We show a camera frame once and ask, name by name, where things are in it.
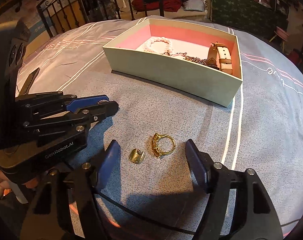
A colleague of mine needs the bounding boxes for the white stool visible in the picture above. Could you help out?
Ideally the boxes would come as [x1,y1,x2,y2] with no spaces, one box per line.
[269,32,288,54]

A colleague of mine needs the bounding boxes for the gold ring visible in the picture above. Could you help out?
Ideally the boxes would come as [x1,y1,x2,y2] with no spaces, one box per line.
[151,132,177,158]

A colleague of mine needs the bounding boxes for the silver chain necklace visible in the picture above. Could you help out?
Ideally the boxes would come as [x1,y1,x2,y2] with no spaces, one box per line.
[162,51,209,66]

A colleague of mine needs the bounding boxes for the person's left hand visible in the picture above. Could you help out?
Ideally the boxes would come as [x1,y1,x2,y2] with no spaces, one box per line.
[0,170,39,198]

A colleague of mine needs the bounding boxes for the black iron bed frame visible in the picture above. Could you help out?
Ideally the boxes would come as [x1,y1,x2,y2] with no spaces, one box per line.
[36,0,164,37]

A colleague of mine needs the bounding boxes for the green patterned counter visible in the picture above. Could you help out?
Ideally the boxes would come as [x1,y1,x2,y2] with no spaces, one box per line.
[209,0,288,38]

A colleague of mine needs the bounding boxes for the pale green pink-lined box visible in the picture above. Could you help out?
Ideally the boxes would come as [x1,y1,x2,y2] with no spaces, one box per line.
[103,18,243,107]

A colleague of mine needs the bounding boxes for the white pearl bracelet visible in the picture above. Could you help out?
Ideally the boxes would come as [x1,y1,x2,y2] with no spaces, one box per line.
[143,36,173,54]

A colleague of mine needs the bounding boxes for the small gold pendant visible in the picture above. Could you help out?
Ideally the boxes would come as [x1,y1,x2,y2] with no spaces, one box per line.
[129,148,145,164]

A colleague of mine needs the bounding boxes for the gold watch tan strap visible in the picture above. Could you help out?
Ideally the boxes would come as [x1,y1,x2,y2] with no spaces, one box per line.
[207,42,234,75]

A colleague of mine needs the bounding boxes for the white wicker swing seat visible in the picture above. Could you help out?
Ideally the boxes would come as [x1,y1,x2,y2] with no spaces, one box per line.
[116,0,207,22]

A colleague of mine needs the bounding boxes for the black thin cable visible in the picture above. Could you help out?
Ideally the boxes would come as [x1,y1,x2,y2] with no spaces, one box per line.
[95,191,302,236]

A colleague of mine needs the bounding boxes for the light blue pillow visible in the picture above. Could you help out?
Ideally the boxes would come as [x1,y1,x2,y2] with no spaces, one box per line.
[183,0,205,12]

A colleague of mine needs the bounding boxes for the red folded cloth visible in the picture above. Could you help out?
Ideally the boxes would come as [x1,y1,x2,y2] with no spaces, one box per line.
[131,0,183,12]

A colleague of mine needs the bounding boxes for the pink basin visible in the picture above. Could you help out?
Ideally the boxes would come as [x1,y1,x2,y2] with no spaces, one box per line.
[276,26,289,41]

